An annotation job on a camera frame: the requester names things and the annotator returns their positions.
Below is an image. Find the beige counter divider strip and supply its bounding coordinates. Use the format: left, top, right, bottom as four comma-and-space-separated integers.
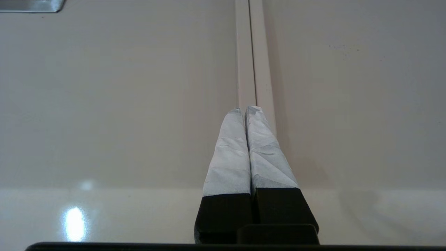
234, 0, 277, 136

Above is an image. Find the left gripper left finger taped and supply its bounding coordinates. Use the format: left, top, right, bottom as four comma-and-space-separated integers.
194, 107, 253, 244

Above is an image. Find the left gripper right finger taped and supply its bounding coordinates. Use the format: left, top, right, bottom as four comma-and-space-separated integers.
245, 106, 319, 233

